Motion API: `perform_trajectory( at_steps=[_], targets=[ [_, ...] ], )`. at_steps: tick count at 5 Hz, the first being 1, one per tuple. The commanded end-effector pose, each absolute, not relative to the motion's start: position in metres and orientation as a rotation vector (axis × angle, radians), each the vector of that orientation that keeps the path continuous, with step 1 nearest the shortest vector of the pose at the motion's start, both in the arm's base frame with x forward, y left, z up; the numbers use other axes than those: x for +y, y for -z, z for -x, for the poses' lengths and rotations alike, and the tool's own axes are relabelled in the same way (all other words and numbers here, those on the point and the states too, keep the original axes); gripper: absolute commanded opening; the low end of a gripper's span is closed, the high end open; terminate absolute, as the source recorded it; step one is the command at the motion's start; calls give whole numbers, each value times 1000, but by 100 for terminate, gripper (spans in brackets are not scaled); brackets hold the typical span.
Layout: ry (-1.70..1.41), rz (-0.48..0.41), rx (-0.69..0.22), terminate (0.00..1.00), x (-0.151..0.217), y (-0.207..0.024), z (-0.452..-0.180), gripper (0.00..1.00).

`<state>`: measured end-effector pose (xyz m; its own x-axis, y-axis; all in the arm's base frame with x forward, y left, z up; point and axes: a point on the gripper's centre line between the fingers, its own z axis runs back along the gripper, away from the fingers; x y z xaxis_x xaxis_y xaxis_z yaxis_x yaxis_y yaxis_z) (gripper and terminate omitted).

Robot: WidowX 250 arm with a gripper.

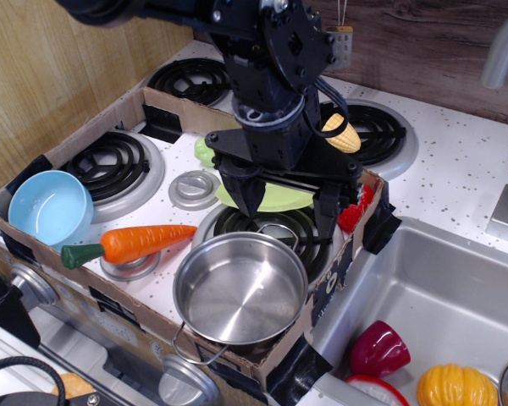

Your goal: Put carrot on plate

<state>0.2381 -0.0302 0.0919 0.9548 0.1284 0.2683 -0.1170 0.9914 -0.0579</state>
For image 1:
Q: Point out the orange toy carrot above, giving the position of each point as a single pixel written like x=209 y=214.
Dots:
x=124 y=245

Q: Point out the black device bottom left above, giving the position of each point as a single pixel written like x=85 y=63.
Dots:
x=14 y=317

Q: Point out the light green toy vegetable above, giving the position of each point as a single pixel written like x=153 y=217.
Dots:
x=203 y=153

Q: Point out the orange toy piece bottom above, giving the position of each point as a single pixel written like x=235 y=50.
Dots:
x=75 y=386

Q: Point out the grey stove knob centre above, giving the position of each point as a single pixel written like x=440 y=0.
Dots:
x=194 y=190

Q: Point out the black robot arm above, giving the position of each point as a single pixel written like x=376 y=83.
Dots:
x=274 y=53

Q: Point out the stove burner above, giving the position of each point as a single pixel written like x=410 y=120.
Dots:
x=295 y=228
x=201 y=80
x=121 y=171
x=389 y=142

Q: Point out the red toy strawberry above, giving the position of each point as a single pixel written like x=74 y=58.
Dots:
x=351 y=216

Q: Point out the yellow toy pumpkin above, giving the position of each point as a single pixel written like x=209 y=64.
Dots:
x=454 y=385

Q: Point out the front left stove burner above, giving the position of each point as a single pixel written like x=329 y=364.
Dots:
x=121 y=171

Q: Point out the back right stove burner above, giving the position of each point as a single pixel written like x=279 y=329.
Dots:
x=389 y=142

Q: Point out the back left stove burner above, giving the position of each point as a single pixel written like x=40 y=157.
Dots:
x=201 y=80

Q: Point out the grey stove knob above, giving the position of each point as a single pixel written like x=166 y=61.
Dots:
x=130 y=271
x=194 y=190

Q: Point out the front right stove burner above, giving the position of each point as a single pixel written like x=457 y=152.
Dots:
x=295 y=228

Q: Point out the red rimmed white plate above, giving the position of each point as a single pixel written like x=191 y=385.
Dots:
x=376 y=388

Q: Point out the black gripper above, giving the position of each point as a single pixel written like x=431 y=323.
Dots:
x=287 y=149

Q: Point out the hanging metal spatula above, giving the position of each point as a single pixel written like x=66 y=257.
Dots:
x=342 y=39

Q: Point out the dark red toy cup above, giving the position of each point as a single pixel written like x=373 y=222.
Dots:
x=379 y=351

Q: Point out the light green plate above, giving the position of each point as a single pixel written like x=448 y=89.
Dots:
x=279 y=199

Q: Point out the grey faucet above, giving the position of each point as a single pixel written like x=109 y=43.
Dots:
x=495 y=68

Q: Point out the silver oven knob left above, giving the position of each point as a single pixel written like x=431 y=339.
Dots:
x=34 y=289

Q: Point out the yellow toy corn cob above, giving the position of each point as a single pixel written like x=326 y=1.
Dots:
x=347 y=141

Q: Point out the silver oven knob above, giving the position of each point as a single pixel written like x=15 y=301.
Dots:
x=34 y=289
x=184 y=384

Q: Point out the light blue bowl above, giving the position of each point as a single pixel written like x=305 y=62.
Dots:
x=54 y=207

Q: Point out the silver oven knob right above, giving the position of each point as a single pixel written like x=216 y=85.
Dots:
x=184 y=384

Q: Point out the metal sink basin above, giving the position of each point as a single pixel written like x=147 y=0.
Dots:
x=446 y=296

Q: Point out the grey stove knob front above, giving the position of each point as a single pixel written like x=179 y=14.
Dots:
x=130 y=271

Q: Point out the stainless steel pot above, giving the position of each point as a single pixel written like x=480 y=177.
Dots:
x=240 y=290

